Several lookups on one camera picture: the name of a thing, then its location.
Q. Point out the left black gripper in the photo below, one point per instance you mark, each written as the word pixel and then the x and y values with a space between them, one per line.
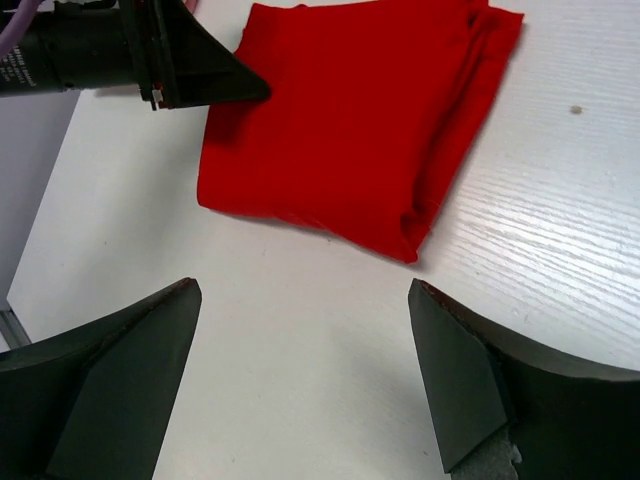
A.
pixel 158 46

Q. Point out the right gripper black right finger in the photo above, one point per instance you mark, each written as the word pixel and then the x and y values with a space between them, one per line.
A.
pixel 504 406

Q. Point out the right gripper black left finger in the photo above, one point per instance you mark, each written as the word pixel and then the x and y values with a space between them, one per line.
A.
pixel 94 402

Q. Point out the red t-shirt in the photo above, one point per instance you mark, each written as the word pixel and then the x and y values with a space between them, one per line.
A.
pixel 373 109

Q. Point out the aluminium table rail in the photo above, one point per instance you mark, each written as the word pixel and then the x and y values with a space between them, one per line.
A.
pixel 12 330

